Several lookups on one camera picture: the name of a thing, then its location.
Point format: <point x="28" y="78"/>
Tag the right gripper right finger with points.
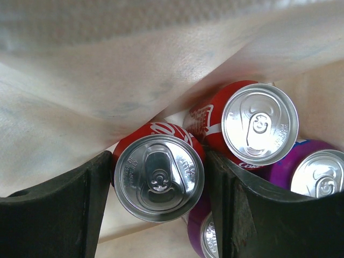
<point x="254" y="218"/>

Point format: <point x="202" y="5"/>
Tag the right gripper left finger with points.
<point x="61" y="217"/>

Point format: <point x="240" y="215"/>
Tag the purple can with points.
<point x="312" y="168"/>
<point x="201" y="229"/>

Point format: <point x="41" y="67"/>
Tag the red can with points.
<point x="158" y="172"/>
<point x="253" y="124"/>

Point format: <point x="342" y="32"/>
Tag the beige canvas bag orange handles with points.
<point x="76" y="76"/>

